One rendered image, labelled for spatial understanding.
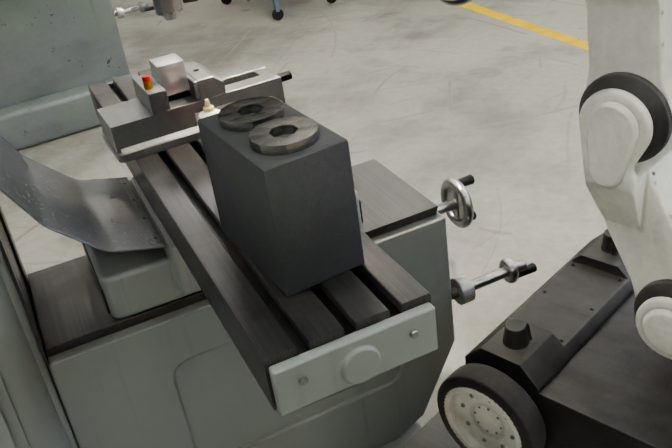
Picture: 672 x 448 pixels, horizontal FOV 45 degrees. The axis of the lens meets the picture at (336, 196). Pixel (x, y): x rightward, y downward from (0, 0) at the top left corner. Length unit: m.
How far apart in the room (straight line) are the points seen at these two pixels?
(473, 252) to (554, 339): 1.36
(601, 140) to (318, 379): 0.57
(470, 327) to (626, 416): 1.14
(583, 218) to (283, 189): 2.11
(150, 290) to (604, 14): 0.86
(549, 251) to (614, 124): 1.59
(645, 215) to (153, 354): 0.87
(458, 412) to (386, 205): 0.43
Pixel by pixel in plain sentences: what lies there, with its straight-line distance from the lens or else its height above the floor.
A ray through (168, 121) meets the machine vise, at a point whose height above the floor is 0.99.
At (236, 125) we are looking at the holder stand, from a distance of 1.08.
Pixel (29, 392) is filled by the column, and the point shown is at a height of 0.71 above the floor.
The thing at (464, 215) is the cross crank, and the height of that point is 0.63.
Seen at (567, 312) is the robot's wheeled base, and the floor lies 0.59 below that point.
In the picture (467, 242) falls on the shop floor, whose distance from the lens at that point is 2.86.
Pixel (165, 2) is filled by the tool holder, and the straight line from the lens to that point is 1.40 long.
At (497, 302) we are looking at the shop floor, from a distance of 2.57.
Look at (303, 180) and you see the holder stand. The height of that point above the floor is 1.09.
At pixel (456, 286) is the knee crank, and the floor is 0.53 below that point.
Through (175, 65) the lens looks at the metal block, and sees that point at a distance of 1.56.
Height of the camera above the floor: 1.54
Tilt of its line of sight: 28 degrees down
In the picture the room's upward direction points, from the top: 8 degrees counter-clockwise
